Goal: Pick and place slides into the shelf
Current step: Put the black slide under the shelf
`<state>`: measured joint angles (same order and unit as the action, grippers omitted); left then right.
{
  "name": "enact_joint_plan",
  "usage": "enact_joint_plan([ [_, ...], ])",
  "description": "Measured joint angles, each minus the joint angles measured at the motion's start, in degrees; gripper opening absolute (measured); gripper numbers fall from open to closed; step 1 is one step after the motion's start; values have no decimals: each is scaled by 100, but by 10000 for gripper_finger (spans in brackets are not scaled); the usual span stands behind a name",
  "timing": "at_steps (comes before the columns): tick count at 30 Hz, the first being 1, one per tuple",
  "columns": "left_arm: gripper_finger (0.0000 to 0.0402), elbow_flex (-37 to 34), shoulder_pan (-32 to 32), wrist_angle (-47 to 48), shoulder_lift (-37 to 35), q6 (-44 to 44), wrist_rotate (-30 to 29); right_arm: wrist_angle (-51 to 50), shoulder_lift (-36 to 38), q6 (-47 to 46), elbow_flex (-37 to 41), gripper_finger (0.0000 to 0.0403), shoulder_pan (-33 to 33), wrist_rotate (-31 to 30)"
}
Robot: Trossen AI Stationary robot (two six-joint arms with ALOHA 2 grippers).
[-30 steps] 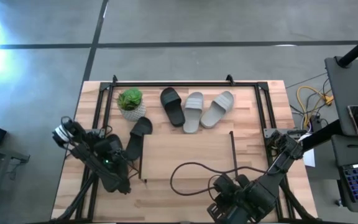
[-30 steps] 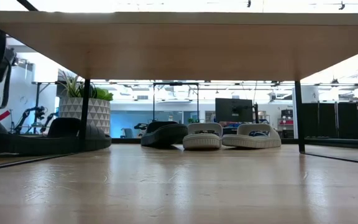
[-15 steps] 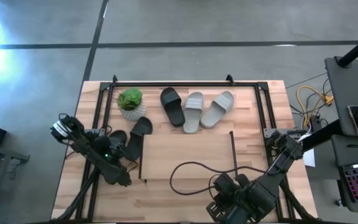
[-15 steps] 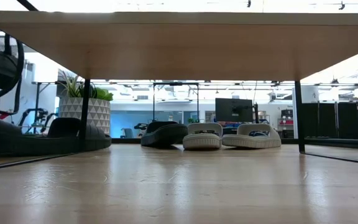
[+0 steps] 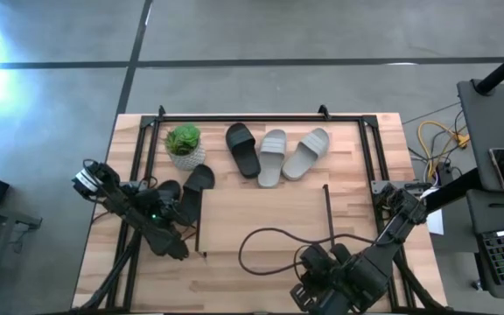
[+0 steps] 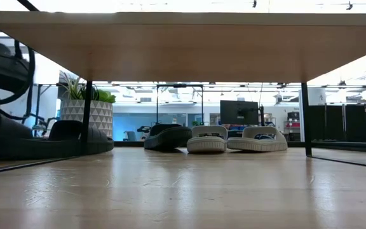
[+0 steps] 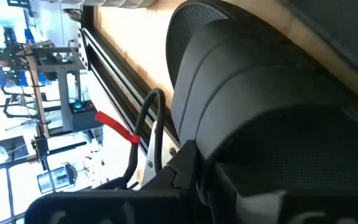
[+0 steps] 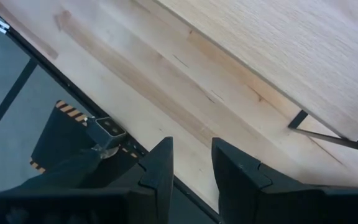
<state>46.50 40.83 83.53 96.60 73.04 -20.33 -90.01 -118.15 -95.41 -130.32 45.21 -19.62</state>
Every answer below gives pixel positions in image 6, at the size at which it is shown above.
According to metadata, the black slide sandal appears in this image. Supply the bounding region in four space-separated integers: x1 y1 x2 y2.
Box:
0 113 34 142
144 123 193 151
0 120 114 161

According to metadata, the grey slide sandal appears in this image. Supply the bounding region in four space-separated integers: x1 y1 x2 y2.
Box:
186 125 229 154
227 125 288 153

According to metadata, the wooden shelf with black legs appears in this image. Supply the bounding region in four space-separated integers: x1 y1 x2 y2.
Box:
0 0 366 176

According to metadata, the black computer monitor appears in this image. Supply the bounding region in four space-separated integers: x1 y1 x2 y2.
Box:
220 100 260 126

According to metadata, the green plant in patterned pot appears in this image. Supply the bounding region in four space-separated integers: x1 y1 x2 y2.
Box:
58 72 116 138

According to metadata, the storage rack with red items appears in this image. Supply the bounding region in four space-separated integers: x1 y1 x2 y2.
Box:
283 111 301 142

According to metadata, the black room partition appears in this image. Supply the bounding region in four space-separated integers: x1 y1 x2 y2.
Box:
308 104 366 143

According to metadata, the black diagonal bar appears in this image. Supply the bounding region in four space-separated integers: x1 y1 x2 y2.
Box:
17 0 40 12

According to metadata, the black aluminium table frame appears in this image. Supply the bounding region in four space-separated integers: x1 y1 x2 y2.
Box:
112 141 366 154

